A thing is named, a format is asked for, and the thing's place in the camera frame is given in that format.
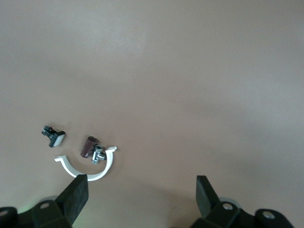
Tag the black white-capped push button switch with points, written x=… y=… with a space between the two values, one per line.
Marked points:
x=57 y=140

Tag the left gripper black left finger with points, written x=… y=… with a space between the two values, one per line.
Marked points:
x=71 y=202

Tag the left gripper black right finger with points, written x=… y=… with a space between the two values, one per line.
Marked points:
x=206 y=202

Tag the brown cylindrical capacitor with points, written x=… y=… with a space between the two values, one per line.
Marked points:
x=86 y=147

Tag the chrome valve fitting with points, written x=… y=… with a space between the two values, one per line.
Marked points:
x=98 y=155

